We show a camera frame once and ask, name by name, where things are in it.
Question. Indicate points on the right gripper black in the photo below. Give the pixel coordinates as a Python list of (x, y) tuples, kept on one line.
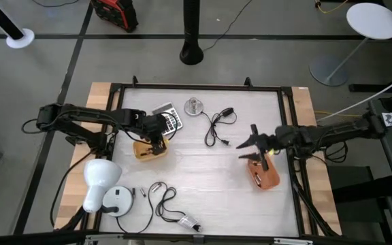
[(269, 143)]

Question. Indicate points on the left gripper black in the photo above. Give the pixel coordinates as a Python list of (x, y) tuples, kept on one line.
[(155, 127)]

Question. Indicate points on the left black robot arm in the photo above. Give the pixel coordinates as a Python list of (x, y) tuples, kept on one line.
[(80, 114)]

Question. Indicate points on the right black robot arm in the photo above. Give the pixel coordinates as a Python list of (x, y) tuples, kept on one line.
[(335, 131)]

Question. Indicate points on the yellow plastic bin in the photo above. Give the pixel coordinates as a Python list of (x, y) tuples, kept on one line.
[(141, 149)]

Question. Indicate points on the grey desk calculator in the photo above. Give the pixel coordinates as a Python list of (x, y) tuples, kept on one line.
[(172, 120)]

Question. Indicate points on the orange plastic bin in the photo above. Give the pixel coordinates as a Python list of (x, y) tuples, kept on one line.
[(267, 178)]

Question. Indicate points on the small black silver battery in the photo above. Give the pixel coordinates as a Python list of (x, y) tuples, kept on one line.
[(143, 192)]

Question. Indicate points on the chrome lamp socket base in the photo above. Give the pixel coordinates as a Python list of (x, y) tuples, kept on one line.
[(193, 107)]

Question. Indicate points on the black battery with plus mark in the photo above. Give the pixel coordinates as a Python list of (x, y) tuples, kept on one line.
[(133, 192)]

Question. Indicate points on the white desk lamp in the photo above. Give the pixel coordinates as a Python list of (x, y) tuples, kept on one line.
[(97, 177)]

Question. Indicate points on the red and black toolbox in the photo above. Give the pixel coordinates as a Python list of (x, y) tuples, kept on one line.
[(114, 13)]

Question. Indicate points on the white round side table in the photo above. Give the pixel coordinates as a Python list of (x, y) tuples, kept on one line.
[(373, 20)]

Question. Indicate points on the black table frame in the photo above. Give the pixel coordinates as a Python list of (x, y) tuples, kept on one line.
[(199, 87)]

